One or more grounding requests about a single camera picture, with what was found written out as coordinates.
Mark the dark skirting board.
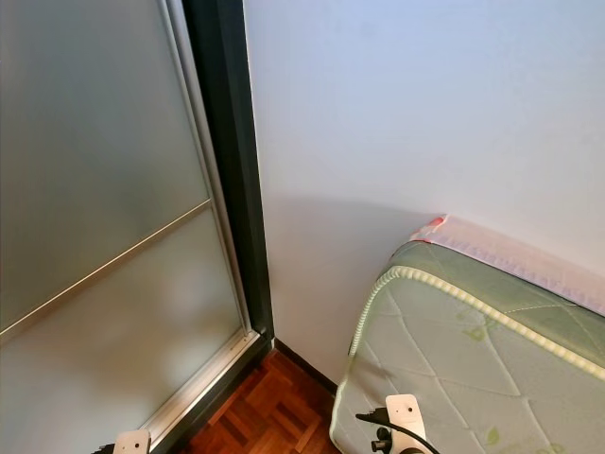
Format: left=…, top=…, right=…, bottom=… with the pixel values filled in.
left=272, top=339, right=339, bottom=393

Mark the green quilted mattress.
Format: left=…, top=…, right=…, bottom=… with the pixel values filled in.
left=329, top=239, right=605, bottom=454

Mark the frosted glass sliding door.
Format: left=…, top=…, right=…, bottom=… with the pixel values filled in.
left=0, top=0, right=261, bottom=454

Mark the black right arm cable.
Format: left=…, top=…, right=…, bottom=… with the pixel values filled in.
left=355, top=410, right=441, bottom=454

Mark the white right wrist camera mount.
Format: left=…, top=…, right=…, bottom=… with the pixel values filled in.
left=384, top=393, right=428, bottom=454

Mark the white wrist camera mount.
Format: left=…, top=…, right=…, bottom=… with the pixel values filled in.
left=384, top=393, right=428, bottom=454
left=112, top=430, right=152, bottom=454

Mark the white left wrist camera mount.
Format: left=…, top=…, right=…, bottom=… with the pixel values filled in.
left=112, top=430, right=152, bottom=454

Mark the dark door frame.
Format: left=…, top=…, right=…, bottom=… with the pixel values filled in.
left=151, top=0, right=277, bottom=454

